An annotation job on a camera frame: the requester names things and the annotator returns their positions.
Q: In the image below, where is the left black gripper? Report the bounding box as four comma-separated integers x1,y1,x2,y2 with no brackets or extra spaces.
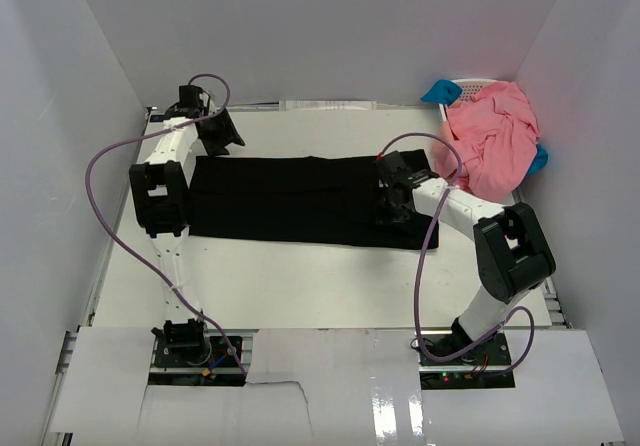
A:
200,107,245,157

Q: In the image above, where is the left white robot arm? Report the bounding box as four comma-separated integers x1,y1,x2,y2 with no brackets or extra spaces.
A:
129,81,245,366

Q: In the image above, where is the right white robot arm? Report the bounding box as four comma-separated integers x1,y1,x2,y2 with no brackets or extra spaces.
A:
375,151,556,365

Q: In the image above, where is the blue t shirt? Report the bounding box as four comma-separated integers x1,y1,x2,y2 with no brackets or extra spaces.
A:
420,79,549,177

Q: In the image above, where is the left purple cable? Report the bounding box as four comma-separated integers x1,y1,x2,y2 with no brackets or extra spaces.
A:
84,73,249,375

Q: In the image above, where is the pink t shirt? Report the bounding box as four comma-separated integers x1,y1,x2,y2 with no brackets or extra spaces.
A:
433,81,540,202

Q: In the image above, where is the printed paper at back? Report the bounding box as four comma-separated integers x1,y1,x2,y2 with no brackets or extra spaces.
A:
279,100,377,111

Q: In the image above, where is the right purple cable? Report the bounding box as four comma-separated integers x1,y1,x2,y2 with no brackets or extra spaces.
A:
377,133,535,380

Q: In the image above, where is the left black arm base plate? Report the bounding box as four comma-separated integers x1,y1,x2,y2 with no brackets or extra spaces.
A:
148,320,253,387

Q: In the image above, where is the white perforated laundry basket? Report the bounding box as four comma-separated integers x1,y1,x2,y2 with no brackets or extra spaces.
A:
439,78,495,123

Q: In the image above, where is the purple cable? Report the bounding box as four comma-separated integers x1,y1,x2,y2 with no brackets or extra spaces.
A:
84,73,249,375
377,133,535,380

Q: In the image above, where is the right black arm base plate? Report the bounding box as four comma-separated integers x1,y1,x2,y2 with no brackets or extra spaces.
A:
410,333,516,391

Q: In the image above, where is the black t shirt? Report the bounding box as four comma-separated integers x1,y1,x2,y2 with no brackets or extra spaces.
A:
190,156,439,251

